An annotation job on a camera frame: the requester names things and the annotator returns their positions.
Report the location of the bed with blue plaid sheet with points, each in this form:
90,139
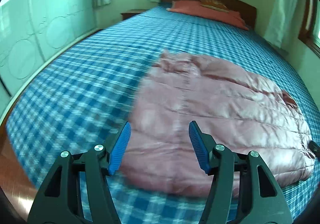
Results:
87,76

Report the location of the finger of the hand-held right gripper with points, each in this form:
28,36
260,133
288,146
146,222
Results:
315,148

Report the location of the window with wooden sill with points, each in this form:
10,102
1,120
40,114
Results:
313,21

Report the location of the pink puffer jacket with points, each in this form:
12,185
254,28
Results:
225,113

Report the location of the brown patterned cushion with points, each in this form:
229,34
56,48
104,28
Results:
215,4

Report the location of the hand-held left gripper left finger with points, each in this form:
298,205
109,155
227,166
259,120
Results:
121,150

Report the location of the red pillow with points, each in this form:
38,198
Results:
195,8

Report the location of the wooden nightstand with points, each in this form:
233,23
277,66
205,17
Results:
132,13

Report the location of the white wardrobe with circle pattern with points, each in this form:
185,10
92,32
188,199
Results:
37,26

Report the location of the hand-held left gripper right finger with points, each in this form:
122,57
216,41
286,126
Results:
198,148

